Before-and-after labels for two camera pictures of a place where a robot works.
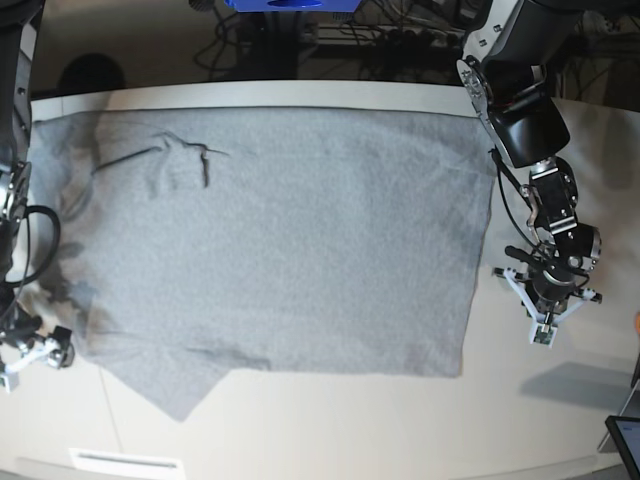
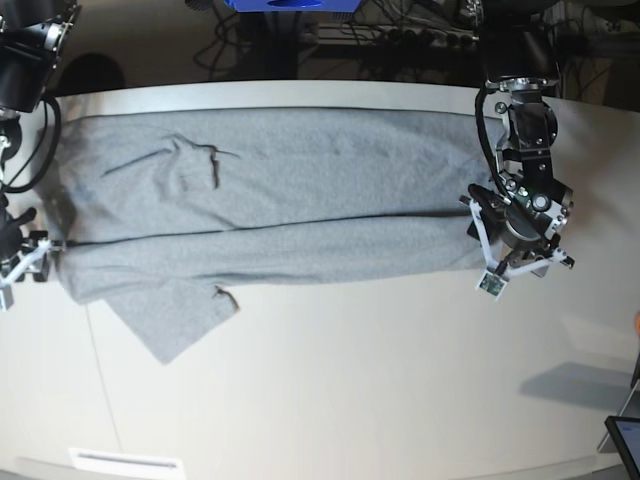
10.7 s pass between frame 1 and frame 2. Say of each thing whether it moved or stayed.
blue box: stayed
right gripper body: moved
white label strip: stayed
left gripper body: moved
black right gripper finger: moved
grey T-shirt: moved
